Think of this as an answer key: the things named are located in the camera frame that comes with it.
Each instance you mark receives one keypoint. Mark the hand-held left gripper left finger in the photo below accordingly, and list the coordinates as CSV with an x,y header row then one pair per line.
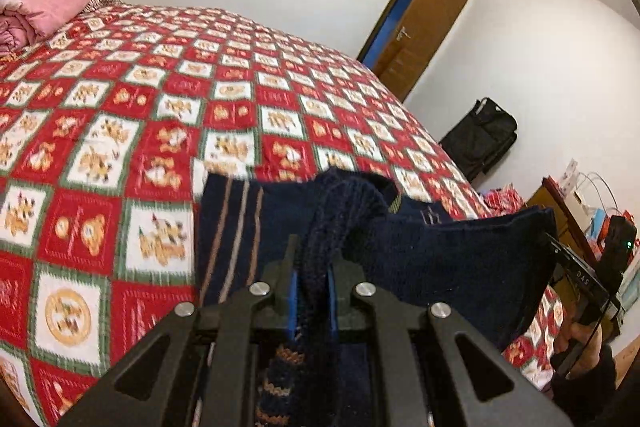
x,y
292,302

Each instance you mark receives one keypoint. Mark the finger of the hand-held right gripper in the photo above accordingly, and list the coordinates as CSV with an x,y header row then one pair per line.
x,y
554,243

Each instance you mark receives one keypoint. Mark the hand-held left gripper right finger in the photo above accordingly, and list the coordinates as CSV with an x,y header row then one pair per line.
x,y
332,302

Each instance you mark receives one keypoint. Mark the navy patterned knit sweater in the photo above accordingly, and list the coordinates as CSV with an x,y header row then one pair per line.
x,y
450,267

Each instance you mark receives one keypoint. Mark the person's right hand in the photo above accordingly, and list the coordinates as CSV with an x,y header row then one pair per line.
x,y
575,342

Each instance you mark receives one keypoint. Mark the brown wooden cabinet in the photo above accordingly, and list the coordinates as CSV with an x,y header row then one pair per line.
x,y
545,204

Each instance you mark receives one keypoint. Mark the white paper bag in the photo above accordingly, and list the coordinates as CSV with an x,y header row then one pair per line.
x,y
585,202

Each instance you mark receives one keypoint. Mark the red checkered cloth pile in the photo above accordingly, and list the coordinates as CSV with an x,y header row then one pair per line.
x,y
502,199

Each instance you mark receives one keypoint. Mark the white and pink card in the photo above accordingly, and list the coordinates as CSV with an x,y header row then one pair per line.
x,y
570,172

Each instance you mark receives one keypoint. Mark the black suitcase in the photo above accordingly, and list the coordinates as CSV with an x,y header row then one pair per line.
x,y
480,137

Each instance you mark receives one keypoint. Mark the red checkered printed bedspread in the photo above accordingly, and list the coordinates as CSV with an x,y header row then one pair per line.
x,y
150,107

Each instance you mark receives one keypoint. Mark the brown wooden door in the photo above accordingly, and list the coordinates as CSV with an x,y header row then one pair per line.
x,y
425,22

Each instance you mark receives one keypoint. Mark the pink folded quilt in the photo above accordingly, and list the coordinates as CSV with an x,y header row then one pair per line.
x,y
35,2

